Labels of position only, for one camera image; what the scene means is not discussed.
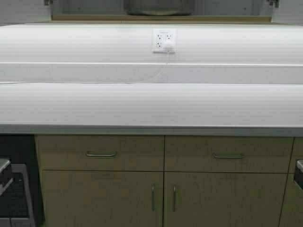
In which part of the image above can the white plug adapter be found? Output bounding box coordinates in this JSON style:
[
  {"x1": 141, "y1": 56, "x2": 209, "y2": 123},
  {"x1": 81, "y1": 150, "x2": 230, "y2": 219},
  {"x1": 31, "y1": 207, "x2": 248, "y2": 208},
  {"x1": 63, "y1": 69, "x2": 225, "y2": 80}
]
[{"x1": 163, "y1": 43, "x2": 175, "y2": 53}]

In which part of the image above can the left wooden drawer front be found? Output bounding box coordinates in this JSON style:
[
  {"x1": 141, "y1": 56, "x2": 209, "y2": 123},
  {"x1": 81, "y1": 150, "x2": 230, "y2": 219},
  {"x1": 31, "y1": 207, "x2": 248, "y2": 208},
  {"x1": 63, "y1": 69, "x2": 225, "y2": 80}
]
[{"x1": 35, "y1": 135, "x2": 164, "y2": 172}]

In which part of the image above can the right drawer metal handle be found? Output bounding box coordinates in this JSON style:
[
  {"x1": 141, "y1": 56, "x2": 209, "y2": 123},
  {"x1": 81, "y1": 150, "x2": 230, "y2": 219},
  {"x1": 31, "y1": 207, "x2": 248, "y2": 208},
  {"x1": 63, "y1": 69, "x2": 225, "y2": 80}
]
[{"x1": 213, "y1": 153, "x2": 245, "y2": 159}]

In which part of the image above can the left drawer metal handle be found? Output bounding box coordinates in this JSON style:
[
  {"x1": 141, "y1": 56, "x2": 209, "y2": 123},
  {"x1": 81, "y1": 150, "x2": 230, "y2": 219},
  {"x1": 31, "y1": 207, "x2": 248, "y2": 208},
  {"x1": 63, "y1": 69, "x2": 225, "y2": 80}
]
[{"x1": 86, "y1": 152, "x2": 117, "y2": 158}]

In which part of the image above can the grey pot with black handles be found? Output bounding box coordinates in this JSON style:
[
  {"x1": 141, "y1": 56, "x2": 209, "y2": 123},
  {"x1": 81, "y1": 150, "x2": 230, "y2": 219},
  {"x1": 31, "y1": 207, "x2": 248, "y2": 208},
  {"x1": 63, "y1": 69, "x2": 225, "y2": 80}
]
[{"x1": 124, "y1": 0, "x2": 195, "y2": 16}]

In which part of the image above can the door handle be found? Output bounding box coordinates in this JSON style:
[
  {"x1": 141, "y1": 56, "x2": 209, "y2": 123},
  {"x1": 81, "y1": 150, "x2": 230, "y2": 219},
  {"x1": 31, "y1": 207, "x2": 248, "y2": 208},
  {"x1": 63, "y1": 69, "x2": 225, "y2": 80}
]
[
  {"x1": 151, "y1": 184, "x2": 155, "y2": 211},
  {"x1": 172, "y1": 185, "x2": 177, "y2": 212}
]

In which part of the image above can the far right wooden drawer front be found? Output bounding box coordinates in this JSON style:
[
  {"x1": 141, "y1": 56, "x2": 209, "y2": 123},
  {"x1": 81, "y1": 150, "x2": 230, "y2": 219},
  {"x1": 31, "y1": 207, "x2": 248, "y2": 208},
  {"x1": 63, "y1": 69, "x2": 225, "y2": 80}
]
[{"x1": 289, "y1": 137, "x2": 303, "y2": 174}]

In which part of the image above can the wooden drawer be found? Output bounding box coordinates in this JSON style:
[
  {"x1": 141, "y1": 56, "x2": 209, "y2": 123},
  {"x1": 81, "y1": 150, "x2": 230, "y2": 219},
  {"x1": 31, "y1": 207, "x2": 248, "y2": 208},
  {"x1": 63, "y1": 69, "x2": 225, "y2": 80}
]
[
  {"x1": 35, "y1": 135, "x2": 164, "y2": 172},
  {"x1": 165, "y1": 136, "x2": 293, "y2": 173},
  {"x1": 289, "y1": 137, "x2": 303, "y2": 174}
]

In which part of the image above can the left lower door handle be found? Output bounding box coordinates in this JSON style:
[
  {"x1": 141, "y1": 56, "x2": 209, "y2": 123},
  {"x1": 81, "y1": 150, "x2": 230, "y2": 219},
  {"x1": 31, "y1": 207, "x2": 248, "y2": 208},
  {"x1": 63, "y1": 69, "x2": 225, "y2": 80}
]
[{"x1": 151, "y1": 184, "x2": 155, "y2": 211}]

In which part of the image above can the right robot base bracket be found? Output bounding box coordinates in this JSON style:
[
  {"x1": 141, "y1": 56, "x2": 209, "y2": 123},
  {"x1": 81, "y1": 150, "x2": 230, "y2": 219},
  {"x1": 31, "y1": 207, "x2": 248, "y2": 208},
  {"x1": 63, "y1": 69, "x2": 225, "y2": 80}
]
[{"x1": 294, "y1": 159, "x2": 303, "y2": 189}]

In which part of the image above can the white wall outlet plate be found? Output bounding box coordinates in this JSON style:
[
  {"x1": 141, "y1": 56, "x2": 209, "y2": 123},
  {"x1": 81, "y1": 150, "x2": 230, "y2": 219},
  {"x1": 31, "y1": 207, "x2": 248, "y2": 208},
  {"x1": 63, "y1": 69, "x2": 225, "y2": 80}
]
[{"x1": 152, "y1": 29, "x2": 176, "y2": 53}]

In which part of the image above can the cabinet door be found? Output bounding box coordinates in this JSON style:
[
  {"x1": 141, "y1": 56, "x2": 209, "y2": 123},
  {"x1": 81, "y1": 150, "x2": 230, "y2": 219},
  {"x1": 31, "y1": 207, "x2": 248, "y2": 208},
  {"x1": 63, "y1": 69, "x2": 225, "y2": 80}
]
[
  {"x1": 279, "y1": 174, "x2": 303, "y2": 227},
  {"x1": 164, "y1": 173, "x2": 286, "y2": 227},
  {"x1": 42, "y1": 170, "x2": 163, "y2": 227}
]

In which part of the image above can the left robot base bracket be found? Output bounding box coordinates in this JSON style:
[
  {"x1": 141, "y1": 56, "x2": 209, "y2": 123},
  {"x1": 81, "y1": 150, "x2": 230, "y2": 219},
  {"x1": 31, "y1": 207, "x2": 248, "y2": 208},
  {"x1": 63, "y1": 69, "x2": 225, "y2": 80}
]
[{"x1": 0, "y1": 158, "x2": 13, "y2": 195}]

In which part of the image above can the far right lower cabinet door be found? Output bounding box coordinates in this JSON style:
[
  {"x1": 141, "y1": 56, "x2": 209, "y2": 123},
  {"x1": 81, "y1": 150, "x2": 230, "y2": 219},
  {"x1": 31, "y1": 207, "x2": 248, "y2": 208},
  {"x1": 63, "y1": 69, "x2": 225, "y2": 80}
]
[{"x1": 279, "y1": 174, "x2": 303, "y2": 227}]

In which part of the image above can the right lower door handle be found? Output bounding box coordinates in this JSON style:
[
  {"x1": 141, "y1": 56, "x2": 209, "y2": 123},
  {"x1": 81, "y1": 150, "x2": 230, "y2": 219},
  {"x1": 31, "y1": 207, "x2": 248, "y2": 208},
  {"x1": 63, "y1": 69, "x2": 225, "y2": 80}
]
[{"x1": 172, "y1": 185, "x2": 177, "y2": 212}]

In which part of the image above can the drawer metal handle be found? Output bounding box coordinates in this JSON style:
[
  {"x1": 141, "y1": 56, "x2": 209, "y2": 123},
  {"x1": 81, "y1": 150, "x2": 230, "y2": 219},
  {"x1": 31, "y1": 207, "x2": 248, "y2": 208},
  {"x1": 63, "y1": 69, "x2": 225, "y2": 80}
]
[
  {"x1": 213, "y1": 153, "x2": 245, "y2": 159},
  {"x1": 86, "y1": 152, "x2": 117, "y2": 158}
]

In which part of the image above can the stainless steel microwave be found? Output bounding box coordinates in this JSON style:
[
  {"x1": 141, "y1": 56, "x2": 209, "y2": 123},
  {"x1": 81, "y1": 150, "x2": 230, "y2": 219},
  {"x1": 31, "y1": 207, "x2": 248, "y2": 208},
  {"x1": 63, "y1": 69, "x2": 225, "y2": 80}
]
[{"x1": 0, "y1": 164, "x2": 36, "y2": 227}]

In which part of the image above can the left lower cabinet door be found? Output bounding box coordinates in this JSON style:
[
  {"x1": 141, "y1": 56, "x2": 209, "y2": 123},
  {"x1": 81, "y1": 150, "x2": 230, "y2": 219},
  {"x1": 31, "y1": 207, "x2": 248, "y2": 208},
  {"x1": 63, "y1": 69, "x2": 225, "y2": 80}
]
[{"x1": 42, "y1": 170, "x2": 163, "y2": 227}]

